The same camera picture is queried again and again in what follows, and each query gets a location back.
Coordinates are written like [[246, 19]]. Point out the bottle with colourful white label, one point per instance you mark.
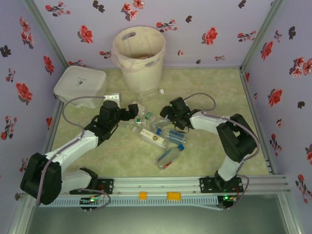
[[142, 111]]

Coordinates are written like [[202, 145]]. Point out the clear bottle green band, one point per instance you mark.
[[139, 121]]

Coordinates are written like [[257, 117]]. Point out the circuit board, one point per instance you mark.
[[226, 198], [90, 201]]

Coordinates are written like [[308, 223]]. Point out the clear bottle blue cap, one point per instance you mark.
[[168, 158], [174, 134]]

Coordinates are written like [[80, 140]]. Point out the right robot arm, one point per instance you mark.
[[207, 122]]

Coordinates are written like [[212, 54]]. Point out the clear bottle pale blue label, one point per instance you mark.
[[158, 124]]

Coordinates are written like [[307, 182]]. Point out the tall square clear bottle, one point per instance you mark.
[[151, 136]]

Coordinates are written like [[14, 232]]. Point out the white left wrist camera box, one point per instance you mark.
[[113, 97]]

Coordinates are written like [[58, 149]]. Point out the aluminium frame post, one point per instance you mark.
[[46, 34], [262, 31]]

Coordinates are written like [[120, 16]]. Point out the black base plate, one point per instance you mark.
[[107, 186], [207, 185]]

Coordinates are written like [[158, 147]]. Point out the translucent plastic bin liner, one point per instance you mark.
[[139, 46]]

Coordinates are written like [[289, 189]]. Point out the left circuit board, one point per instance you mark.
[[90, 201]]

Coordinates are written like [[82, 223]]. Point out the beige waste bin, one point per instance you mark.
[[143, 78]]

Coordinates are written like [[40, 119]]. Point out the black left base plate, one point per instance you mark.
[[107, 186]]

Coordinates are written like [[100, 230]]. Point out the small clear bottle green cap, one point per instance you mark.
[[151, 118]]

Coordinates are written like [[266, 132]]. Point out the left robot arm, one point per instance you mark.
[[70, 148]]

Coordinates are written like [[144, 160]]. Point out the right circuit board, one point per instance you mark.
[[226, 198]]

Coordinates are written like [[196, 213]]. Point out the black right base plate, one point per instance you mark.
[[207, 185]]

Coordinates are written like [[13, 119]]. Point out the white plastic storage box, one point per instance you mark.
[[78, 83]]

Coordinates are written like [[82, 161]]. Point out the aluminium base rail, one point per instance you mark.
[[156, 184]]

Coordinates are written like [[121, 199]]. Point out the small orange clip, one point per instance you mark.
[[143, 195]]

